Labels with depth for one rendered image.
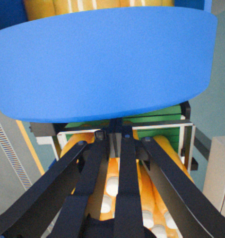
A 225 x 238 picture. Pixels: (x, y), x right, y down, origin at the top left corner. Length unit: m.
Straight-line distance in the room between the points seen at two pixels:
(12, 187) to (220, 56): 3.00
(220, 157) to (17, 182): 2.44
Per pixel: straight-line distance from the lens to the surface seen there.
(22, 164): 2.24
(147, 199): 0.45
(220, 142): 0.40
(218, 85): 1.58
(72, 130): 0.41
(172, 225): 0.46
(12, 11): 0.31
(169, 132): 0.49
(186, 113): 0.49
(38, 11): 0.21
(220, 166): 0.42
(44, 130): 0.42
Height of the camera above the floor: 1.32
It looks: 68 degrees down
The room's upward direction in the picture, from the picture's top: 167 degrees counter-clockwise
